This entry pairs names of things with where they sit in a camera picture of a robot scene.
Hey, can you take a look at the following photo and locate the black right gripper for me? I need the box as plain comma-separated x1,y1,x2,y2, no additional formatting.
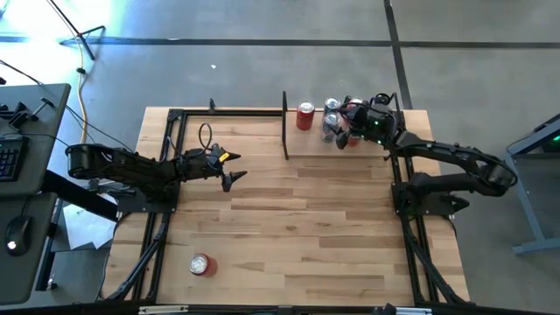
334,98,402,151

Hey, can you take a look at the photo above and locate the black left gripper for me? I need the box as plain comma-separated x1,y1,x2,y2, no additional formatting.
174,143,249,193

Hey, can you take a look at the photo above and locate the blue silver Red Bull can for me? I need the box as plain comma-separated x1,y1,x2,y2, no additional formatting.
321,112,342,144
323,96,341,116

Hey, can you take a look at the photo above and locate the red Coca-Cola can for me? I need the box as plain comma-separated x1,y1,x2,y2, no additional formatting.
295,101,316,131

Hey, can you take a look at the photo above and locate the red soda can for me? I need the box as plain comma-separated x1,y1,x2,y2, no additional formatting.
188,252,219,278

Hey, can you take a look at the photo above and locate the white paper sheet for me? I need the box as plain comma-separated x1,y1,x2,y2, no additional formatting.
63,203,117,250

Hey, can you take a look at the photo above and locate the grey office desk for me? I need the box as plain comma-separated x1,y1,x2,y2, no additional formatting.
0,82,72,307

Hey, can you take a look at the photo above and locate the black tripod stand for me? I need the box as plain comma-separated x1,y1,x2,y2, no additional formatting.
45,0,107,61

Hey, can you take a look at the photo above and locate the black keyboard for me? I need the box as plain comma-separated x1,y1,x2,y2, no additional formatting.
0,134,31,183

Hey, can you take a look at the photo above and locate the black desk clamp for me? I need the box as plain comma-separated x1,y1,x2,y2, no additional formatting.
0,96,56,130

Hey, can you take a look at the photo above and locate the black computer mouse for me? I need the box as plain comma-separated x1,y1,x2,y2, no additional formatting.
3,214,34,258

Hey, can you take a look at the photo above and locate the blue grey metal table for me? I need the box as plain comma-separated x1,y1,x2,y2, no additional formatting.
505,112,560,256

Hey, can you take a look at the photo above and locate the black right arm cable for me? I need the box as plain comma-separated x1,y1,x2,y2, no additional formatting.
374,91,397,110

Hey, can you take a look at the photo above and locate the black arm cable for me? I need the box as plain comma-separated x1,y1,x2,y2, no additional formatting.
198,122,214,152
374,91,397,110

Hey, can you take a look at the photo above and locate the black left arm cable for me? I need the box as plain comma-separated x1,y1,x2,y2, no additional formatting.
198,122,214,152

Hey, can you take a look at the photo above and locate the black aluminium rig frame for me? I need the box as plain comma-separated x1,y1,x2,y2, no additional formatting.
98,107,472,307

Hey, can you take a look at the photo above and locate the yellow floor cable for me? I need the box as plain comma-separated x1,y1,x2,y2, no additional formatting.
73,38,88,122

